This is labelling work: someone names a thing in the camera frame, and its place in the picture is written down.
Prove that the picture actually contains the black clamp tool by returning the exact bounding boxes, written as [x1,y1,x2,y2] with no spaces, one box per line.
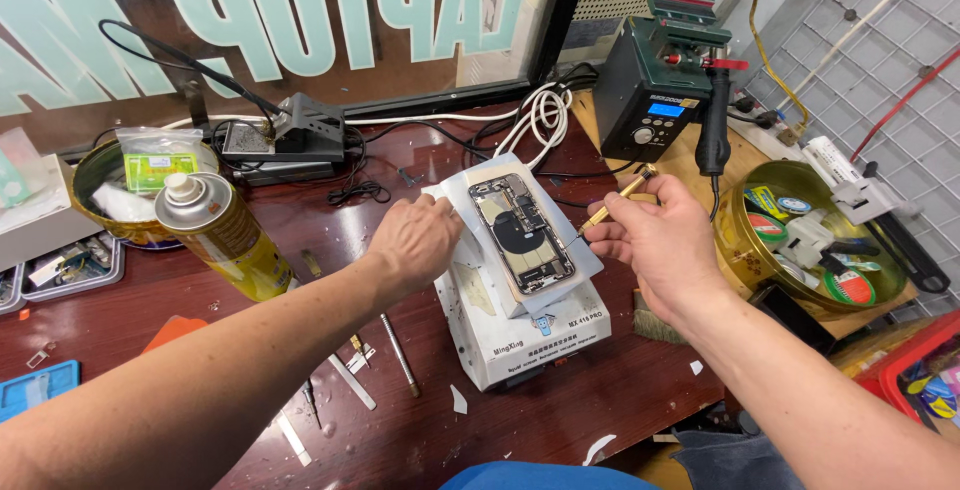
[861,160,953,295]

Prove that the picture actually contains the yellow spray can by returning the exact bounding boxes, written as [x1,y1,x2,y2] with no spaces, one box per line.
[153,171,298,304]

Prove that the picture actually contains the gold round tin with tapes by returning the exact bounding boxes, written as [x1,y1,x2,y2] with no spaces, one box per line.
[711,159,910,320]

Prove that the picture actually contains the opened smartphone without back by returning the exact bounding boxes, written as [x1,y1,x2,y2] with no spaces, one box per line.
[468,172,578,297]

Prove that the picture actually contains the dark green hot air station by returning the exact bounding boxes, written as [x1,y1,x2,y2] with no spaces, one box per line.
[591,0,751,165]

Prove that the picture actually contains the gold round tin with bags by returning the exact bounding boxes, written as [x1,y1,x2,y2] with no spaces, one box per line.
[70,136,223,252]

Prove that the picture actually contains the gold precision screwdriver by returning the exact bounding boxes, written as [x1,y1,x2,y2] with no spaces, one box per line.
[566,163,660,248]

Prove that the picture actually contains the grey cloth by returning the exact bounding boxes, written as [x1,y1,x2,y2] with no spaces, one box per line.
[669,428,798,490]

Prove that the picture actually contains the black soldering iron stand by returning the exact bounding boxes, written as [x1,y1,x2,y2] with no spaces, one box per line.
[220,91,348,166]

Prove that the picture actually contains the white screen separator machine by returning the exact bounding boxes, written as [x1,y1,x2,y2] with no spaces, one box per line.
[432,265,613,393]

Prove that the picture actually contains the long metal screwdriver shaft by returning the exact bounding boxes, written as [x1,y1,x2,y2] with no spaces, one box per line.
[378,313,422,400]

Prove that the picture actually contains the small dark screwdriver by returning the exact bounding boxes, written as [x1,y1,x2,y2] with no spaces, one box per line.
[301,376,324,430]

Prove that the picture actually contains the person's left hand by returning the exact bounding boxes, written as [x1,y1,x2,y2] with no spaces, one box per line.
[366,193,465,305]

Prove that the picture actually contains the blue plastic tray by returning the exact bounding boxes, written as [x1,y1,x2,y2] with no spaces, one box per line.
[0,359,81,424]

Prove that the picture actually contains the yellow cable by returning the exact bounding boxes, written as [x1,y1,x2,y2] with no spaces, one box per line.
[748,0,813,133]

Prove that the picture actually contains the clear bag with green label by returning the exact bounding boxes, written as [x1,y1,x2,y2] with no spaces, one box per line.
[114,125,205,196]

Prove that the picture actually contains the white glue tube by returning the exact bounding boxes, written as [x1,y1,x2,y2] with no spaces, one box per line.
[801,135,865,189]

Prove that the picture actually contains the black hot air handle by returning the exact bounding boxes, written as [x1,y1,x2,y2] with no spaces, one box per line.
[693,66,734,178]

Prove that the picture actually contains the wooden bristle brush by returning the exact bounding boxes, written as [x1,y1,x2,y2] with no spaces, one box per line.
[631,288,690,346]

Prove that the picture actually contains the person's right hand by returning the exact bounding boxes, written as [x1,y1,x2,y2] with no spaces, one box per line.
[583,172,733,328]

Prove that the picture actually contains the flat metal spudger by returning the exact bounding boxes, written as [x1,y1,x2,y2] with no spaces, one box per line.
[275,410,313,468]

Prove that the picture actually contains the orange plastic pick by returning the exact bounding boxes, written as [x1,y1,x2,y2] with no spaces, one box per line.
[141,315,210,356]

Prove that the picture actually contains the red cable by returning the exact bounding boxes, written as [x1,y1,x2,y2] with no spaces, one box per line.
[849,47,960,166]

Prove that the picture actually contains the person's blue shirt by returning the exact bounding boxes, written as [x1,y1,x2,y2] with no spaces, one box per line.
[438,460,663,490]

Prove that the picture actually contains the grey soldering station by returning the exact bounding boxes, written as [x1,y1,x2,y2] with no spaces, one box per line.
[231,160,340,188]

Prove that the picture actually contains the grey parts tray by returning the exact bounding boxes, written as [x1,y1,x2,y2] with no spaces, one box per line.
[20,230,126,304]

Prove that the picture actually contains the white cardboard box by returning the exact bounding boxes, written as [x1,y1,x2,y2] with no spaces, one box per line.
[0,152,104,272]

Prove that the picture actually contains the black soldering iron cable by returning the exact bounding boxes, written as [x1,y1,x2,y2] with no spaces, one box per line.
[97,19,290,125]

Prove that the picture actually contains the coiled white cable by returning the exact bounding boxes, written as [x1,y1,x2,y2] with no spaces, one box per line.
[491,82,576,170]

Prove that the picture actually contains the red plastic basket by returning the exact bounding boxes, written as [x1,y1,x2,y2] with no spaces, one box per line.
[854,309,960,433]

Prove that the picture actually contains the white wire grid panel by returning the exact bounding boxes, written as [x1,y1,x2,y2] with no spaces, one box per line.
[737,0,960,320]

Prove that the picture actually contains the glass window with pale lettering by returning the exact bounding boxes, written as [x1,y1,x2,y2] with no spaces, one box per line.
[0,0,597,157]

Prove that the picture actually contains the white power strip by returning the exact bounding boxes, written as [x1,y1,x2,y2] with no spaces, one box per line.
[726,100,813,163]

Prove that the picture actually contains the silver tweezers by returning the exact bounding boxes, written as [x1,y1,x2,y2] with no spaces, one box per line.
[327,352,378,412]

